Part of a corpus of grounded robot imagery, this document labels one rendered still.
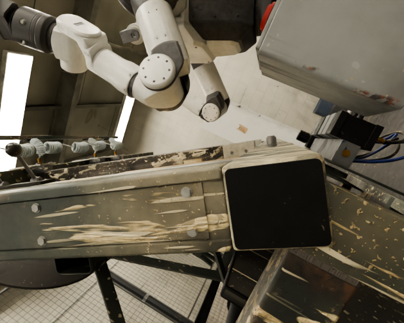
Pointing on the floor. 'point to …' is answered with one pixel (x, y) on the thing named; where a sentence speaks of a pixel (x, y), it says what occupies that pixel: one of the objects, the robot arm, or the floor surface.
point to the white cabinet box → (250, 126)
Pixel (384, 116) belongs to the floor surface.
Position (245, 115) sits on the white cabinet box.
